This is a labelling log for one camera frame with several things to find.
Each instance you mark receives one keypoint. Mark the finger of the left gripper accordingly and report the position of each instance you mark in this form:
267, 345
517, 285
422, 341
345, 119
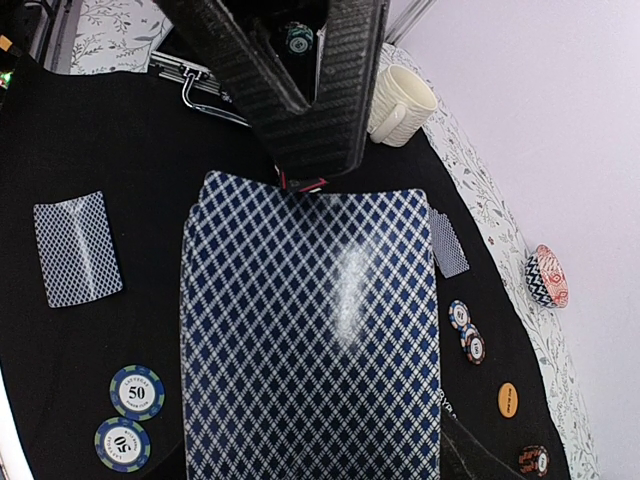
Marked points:
324, 136
232, 45

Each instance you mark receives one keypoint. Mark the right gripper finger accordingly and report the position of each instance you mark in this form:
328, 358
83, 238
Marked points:
463, 457

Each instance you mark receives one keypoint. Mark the red black triangle token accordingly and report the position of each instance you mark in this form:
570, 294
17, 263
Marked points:
299, 186

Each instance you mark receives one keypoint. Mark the orange hundred chip stack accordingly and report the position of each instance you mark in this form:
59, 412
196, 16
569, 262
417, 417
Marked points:
534, 459

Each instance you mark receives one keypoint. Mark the orange big blind button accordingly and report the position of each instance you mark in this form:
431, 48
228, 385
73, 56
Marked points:
508, 400

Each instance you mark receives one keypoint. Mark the orange black hundred chip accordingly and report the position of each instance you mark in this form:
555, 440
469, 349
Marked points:
473, 344

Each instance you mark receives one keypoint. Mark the blue white ten chip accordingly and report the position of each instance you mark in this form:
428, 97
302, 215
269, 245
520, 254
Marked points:
459, 314

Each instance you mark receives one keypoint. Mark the single blue playing card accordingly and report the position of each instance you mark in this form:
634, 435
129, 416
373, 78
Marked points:
448, 252

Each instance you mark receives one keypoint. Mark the blue playing card deck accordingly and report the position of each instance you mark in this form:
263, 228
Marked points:
309, 334

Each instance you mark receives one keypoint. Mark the blue hole card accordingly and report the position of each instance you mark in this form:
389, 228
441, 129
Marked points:
76, 252

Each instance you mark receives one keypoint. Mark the blue green fifty chip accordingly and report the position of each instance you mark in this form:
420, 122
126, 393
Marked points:
137, 393

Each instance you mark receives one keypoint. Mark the aluminium poker chip case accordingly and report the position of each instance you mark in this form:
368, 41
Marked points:
202, 92

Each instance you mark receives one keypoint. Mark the poker chip stack front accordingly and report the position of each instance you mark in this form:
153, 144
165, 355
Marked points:
299, 38

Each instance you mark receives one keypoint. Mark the cream ceramic mug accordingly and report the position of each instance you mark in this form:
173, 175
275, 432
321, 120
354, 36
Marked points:
401, 105

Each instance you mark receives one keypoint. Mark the black poker table mat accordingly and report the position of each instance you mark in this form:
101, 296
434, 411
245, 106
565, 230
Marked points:
130, 137

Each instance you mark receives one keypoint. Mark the red patterned small bowl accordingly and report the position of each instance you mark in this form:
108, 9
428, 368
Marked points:
545, 278

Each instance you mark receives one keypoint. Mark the front aluminium rail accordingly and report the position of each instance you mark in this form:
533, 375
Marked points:
46, 30

